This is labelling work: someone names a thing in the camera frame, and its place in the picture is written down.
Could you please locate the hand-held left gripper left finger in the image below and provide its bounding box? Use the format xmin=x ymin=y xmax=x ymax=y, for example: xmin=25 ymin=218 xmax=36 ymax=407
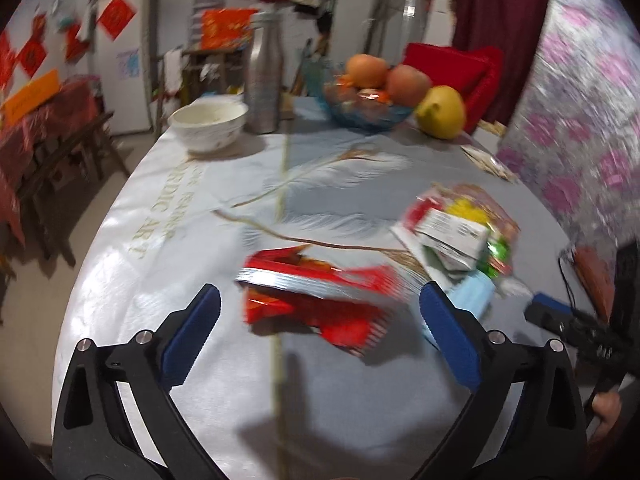
xmin=52 ymin=283 xmax=222 ymax=480

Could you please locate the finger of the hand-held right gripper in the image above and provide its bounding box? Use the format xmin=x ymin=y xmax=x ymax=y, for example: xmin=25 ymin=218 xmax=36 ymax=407
xmin=524 ymin=292 xmax=583 ymax=335

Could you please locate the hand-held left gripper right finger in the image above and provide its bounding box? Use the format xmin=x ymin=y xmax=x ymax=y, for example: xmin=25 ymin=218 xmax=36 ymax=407
xmin=419 ymin=281 xmax=588 ymax=480

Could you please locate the green candy wrapper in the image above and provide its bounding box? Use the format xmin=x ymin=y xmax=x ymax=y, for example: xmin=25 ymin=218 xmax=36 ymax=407
xmin=485 ymin=237 xmax=513 ymax=278

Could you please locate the small white carton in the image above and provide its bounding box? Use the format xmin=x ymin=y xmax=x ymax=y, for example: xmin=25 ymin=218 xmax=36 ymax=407
xmin=415 ymin=208 xmax=491 ymax=271

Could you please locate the clear plastic bag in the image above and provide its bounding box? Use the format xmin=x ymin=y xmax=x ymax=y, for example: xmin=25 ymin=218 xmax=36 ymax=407
xmin=392 ymin=183 xmax=521 ymax=283

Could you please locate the red silver snack wrapper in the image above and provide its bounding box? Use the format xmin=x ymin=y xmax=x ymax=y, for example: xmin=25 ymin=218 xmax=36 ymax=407
xmin=235 ymin=246 xmax=416 ymax=358

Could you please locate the person's right hand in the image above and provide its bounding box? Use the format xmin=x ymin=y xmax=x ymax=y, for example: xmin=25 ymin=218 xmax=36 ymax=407
xmin=591 ymin=391 xmax=623 ymax=428

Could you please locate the small white packet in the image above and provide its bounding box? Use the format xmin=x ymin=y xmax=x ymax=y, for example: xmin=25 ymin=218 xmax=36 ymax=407
xmin=460 ymin=145 xmax=518 ymax=181

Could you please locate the white ceramic bowl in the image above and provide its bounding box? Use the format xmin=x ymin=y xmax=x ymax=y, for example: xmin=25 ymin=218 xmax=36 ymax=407
xmin=167 ymin=99 xmax=249 ymax=155

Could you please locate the dark wooden bench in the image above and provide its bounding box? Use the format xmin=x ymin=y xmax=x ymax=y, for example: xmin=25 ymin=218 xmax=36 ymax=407
xmin=17 ymin=112 xmax=131 ymax=266

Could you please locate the yellow pomelo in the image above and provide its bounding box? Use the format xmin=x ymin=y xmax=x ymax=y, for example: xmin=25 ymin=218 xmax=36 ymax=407
xmin=415 ymin=85 xmax=467 ymax=140

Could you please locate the blue glass fruit bowl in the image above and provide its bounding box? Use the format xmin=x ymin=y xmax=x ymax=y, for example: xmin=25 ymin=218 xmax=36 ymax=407
xmin=305 ymin=57 xmax=416 ymax=133

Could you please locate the table with red cover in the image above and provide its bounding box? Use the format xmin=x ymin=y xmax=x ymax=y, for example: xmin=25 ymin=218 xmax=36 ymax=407
xmin=0 ymin=75 xmax=106 ymax=246

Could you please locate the white refrigerator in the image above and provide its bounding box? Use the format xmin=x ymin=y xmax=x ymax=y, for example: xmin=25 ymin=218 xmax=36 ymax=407
xmin=95 ymin=0 xmax=161 ymax=136

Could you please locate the red cushion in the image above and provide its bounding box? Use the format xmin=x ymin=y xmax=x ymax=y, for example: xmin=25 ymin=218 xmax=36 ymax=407
xmin=402 ymin=42 xmax=503 ymax=133

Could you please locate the white hanging cloth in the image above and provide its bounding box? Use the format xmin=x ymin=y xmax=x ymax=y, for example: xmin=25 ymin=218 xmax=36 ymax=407
xmin=164 ymin=50 xmax=183 ymax=96

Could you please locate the red apple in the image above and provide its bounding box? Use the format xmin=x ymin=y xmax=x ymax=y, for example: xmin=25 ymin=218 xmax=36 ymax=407
xmin=346 ymin=54 xmax=390 ymax=90
xmin=385 ymin=65 xmax=432 ymax=107

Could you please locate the stainless steel bottle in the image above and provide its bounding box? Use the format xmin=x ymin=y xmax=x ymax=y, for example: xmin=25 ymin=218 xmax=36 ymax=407
xmin=243 ymin=11 xmax=283 ymax=135

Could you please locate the wooden side table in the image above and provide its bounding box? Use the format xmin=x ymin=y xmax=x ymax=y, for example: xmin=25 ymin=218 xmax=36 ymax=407
xmin=182 ymin=47 xmax=251 ymax=98

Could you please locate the blue white sticker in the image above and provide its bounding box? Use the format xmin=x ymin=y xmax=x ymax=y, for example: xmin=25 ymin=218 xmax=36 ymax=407
xmin=116 ymin=49 xmax=141 ymax=80

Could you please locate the long orange box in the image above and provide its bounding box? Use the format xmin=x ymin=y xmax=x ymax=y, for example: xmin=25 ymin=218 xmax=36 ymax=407
xmin=0 ymin=69 xmax=61 ymax=125

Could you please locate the dark red curtain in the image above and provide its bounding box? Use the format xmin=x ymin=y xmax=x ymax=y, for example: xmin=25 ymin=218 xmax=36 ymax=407
xmin=450 ymin=0 xmax=553 ymax=56

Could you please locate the red gift box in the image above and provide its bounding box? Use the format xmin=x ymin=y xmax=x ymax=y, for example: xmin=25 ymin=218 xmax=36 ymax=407
xmin=200 ymin=8 xmax=258 ymax=50

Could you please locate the plastic drawer unit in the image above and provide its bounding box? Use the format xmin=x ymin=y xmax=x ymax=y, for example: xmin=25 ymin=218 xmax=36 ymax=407
xmin=189 ymin=0 xmax=223 ymax=51

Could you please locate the red diamond paper on refrigerator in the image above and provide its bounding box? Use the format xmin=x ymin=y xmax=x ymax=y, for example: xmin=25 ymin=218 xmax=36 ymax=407
xmin=96 ymin=0 xmax=137 ymax=40

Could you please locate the red diamond paper on wall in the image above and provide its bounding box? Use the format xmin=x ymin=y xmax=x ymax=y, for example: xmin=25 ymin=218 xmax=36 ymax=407
xmin=15 ymin=39 xmax=51 ymax=77

